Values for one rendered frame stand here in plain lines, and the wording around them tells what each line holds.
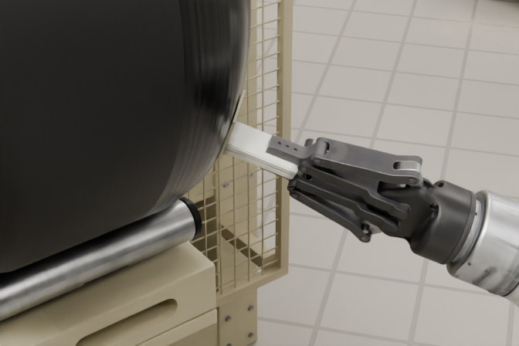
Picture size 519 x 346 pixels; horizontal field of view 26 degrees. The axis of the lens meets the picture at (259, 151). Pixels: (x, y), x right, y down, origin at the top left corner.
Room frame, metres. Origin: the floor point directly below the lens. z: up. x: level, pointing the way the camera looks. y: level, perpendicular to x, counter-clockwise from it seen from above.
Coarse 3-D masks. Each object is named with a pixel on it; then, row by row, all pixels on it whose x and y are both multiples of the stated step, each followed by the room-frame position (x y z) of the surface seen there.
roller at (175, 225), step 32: (128, 224) 0.91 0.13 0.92; (160, 224) 0.92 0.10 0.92; (192, 224) 0.94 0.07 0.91; (64, 256) 0.86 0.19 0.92; (96, 256) 0.87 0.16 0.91; (128, 256) 0.89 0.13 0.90; (0, 288) 0.82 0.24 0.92; (32, 288) 0.83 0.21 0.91; (64, 288) 0.85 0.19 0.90; (0, 320) 0.81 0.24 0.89
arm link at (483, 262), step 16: (480, 192) 0.88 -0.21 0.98; (480, 208) 0.86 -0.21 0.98; (496, 208) 0.85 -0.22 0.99; (512, 208) 0.86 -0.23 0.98; (480, 224) 0.84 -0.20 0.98; (496, 224) 0.84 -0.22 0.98; (512, 224) 0.84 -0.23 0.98; (480, 240) 0.83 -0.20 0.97; (496, 240) 0.83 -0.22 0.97; (512, 240) 0.83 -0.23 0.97; (464, 256) 0.83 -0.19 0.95; (480, 256) 0.82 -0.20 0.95; (496, 256) 0.82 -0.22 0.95; (512, 256) 0.82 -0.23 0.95; (448, 272) 0.85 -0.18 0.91; (464, 272) 0.83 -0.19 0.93; (480, 272) 0.82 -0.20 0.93; (496, 272) 0.82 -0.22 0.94; (512, 272) 0.82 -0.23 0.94; (496, 288) 0.82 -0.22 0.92; (512, 288) 0.82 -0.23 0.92
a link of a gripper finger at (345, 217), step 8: (296, 192) 0.88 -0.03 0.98; (304, 192) 0.88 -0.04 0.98; (304, 200) 0.88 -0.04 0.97; (312, 200) 0.88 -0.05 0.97; (320, 200) 0.89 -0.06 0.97; (328, 200) 0.89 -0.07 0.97; (312, 208) 0.89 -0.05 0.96; (320, 208) 0.88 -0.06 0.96; (328, 208) 0.88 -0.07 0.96; (336, 208) 0.89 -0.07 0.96; (344, 208) 0.89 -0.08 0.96; (328, 216) 0.89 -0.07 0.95; (336, 216) 0.88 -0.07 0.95; (344, 216) 0.88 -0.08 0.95; (352, 216) 0.89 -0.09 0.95; (344, 224) 0.88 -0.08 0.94; (352, 224) 0.88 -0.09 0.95; (360, 224) 0.89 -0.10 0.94; (352, 232) 0.89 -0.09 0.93; (360, 232) 0.88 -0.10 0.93; (368, 232) 0.89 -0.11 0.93; (360, 240) 0.89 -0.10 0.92; (368, 240) 0.88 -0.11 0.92
